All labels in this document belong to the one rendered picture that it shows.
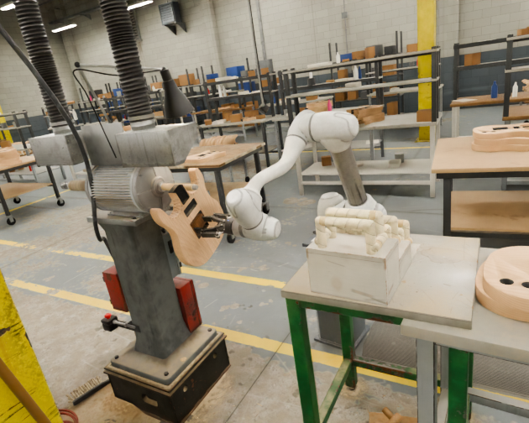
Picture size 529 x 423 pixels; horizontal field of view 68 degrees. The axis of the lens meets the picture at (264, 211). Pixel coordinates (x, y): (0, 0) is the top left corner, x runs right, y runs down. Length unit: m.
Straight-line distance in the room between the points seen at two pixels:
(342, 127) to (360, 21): 11.08
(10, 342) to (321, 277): 0.91
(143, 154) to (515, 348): 1.42
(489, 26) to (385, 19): 2.61
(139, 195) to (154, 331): 0.80
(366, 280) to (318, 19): 12.19
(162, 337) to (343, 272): 1.27
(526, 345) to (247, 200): 0.97
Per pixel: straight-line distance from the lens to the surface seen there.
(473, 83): 12.33
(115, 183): 1.96
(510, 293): 1.34
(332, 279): 1.36
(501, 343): 1.29
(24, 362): 1.24
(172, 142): 1.57
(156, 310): 2.22
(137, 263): 2.09
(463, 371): 1.43
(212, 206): 1.93
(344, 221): 1.25
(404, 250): 1.47
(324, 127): 1.80
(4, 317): 1.18
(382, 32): 12.63
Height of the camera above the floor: 1.67
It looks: 19 degrees down
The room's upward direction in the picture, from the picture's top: 9 degrees counter-clockwise
